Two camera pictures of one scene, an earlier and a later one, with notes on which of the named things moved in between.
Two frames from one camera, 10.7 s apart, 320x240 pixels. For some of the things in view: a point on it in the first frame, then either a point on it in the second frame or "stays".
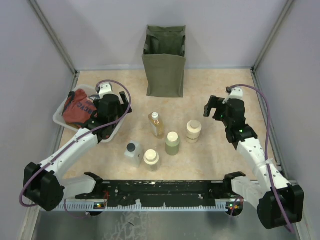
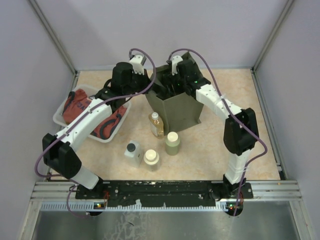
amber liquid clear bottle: x=157 y=126 stays
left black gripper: x=124 y=100 -> x=145 y=79
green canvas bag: x=164 y=60 -> x=179 y=112
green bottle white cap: x=172 y=143 stays
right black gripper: x=214 y=102 -> x=169 y=79
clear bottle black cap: x=133 y=153 stays
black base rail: x=155 y=192 stays
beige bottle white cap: x=151 y=160 stays
